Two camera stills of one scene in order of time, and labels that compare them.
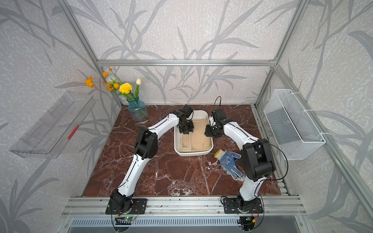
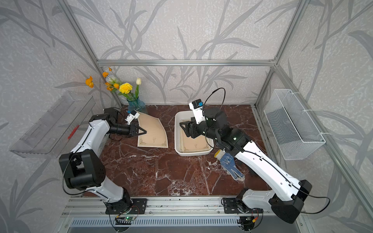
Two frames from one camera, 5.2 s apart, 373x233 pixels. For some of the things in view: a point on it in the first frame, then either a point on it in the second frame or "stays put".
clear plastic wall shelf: x=49 y=137 stays put
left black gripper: x=192 y=124 to x=132 y=129
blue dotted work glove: x=227 y=158 stays put
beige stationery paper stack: x=196 y=141 stays put
